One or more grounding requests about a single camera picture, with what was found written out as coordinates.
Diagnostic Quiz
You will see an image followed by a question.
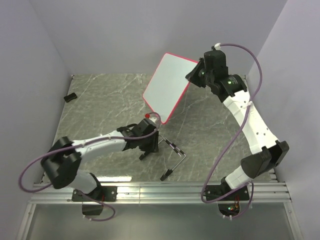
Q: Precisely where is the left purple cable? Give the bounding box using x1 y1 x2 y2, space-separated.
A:
18 112 163 222

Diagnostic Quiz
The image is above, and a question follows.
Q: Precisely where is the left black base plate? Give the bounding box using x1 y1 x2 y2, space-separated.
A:
71 186 118 202

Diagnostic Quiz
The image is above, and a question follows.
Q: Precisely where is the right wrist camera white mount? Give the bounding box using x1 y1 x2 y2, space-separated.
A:
213 43 221 51

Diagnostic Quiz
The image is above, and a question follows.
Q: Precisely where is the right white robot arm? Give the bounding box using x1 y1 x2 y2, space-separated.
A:
186 46 290 203

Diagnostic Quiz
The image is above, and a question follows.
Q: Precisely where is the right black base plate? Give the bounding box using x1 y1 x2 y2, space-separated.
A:
204 184 250 201

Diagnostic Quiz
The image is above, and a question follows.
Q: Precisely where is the yellow bone-shaped eraser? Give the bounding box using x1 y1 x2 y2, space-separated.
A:
63 92 78 103

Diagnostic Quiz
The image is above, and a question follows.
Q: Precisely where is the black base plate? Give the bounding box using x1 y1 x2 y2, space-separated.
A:
71 186 118 202
204 184 250 201

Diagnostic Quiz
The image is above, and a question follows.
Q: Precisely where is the aluminium mounting rail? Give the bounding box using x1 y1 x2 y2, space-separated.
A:
29 182 292 204

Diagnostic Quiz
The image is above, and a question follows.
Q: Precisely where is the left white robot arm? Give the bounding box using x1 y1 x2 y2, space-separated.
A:
40 117 159 201

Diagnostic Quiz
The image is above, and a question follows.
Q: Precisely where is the pink framed whiteboard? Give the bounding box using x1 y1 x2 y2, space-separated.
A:
142 52 198 125

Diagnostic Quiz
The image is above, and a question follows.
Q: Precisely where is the black whiteboard clip right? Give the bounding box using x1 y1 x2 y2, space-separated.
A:
160 169 173 182

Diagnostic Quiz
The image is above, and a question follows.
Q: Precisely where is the metal wire whiteboard stand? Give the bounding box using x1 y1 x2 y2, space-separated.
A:
160 135 187 171

